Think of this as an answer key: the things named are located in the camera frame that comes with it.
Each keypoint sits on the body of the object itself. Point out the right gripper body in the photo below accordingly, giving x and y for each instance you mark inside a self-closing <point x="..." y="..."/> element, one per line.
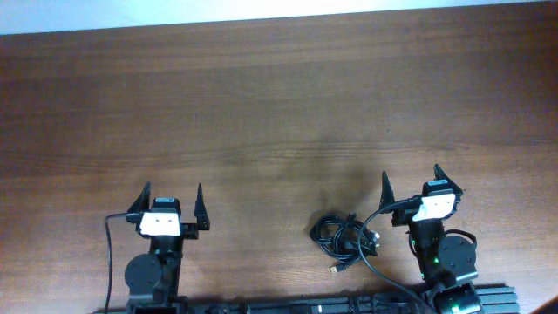
<point x="404" y="216"/>

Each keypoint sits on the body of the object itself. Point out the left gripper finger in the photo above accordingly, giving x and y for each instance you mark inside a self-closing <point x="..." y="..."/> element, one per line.
<point x="200" y="211"/>
<point x="141" y="204"/>

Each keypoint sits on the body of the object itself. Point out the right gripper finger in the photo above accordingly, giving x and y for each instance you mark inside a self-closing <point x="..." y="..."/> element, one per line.
<point x="440" y="175"/>
<point x="387" y="196"/>

